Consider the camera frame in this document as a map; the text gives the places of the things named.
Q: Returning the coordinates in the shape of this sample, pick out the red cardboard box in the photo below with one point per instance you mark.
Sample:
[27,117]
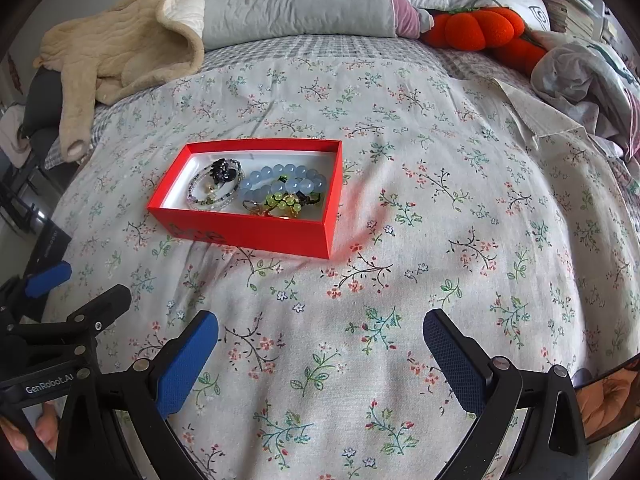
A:
[260,232]

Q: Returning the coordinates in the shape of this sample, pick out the gold bangle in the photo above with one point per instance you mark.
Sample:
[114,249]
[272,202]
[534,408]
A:
[280,216]

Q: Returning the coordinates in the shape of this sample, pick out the floral bedsheet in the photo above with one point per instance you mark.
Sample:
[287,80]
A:
[450,260]

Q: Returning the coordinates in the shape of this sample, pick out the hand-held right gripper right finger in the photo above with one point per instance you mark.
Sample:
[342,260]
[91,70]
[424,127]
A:
[457,365]

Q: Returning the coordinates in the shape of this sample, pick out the crumpled grey clothes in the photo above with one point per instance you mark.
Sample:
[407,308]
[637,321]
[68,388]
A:
[590,80]

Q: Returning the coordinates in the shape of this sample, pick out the black box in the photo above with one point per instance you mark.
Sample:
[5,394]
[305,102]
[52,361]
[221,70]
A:
[50,247]

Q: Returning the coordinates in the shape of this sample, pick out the stack of books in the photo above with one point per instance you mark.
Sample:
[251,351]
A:
[570,7]

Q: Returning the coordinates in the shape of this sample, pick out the orange pumpkin plush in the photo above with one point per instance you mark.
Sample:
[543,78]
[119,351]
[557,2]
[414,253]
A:
[480,27]

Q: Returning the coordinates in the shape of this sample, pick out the printed picture card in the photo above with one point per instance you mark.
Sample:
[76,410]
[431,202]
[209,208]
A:
[612,400]

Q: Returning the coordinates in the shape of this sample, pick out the dark chair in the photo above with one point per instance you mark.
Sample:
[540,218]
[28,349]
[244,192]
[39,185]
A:
[35,110]

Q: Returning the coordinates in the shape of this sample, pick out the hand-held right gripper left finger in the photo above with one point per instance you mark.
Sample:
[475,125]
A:
[185,365]

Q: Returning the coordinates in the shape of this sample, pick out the pink cloth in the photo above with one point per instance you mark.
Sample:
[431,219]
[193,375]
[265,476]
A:
[405,15]

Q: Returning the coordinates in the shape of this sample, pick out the beige fleece jacket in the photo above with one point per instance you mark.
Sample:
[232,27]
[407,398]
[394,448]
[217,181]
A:
[120,35]

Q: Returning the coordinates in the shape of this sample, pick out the person's left hand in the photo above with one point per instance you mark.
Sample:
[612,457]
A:
[49,422]

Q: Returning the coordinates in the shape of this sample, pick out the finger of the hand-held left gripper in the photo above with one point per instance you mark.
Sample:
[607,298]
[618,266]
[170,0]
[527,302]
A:
[47,277]
[107,305]

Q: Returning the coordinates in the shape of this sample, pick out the grey quilted pillow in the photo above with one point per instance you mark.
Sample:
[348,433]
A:
[300,5]

